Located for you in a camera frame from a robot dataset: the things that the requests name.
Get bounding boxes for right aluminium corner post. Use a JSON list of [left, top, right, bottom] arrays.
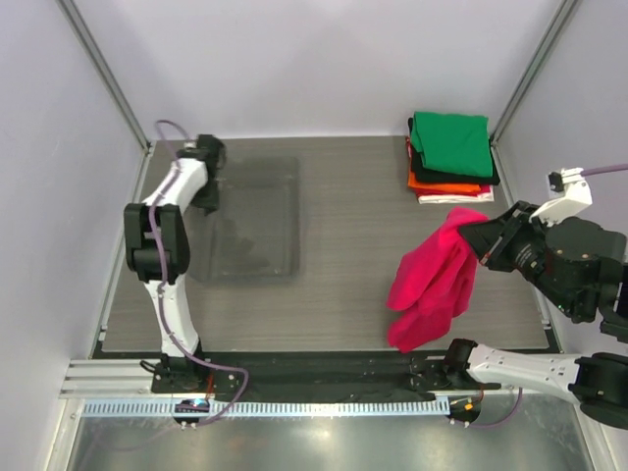
[[490, 0, 582, 145]]

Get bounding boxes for clear plastic bin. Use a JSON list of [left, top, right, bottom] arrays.
[[186, 156, 301, 285]]

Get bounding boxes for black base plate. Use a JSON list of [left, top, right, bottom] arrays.
[[140, 350, 481, 403]]

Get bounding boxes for red folded t-shirt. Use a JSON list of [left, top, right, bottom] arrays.
[[404, 136, 413, 161]]

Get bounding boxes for left aluminium corner post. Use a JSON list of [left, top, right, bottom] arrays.
[[55, 0, 151, 154]]

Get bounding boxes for white folded t-shirt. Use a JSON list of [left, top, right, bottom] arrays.
[[417, 185, 495, 204]]

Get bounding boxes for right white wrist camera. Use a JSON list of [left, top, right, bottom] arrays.
[[530, 168, 593, 226]]

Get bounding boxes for slotted cable duct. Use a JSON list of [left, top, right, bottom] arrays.
[[82, 396, 450, 419]]

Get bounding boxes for aluminium frame rail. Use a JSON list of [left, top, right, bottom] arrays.
[[59, 359, 153, 398]]

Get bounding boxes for black folded t-shirt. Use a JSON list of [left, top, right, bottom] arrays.
[[407, 118, 500, 185]]

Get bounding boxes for orange folded t-shirt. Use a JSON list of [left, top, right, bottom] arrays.
[[407, 171, 482, 195]]

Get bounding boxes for aluminium corner post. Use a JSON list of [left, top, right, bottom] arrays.
[[490, 0, 582, 145], [55, 0, 151, 154]]

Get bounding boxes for green folded t-shirt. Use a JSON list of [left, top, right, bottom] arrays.
[[410, 111, 494, 179]]

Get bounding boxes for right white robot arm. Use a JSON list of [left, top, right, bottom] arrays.
[[442, 201, 627, 429]]

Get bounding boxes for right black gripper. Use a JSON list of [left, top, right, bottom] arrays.
[[455, 198, 577, 315]]

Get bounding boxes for crimson red t-shirt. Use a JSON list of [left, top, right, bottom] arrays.
[[386, 207, 489, 353]]

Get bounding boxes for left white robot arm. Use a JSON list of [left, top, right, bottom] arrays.
[[124, 134, 226, 392]]

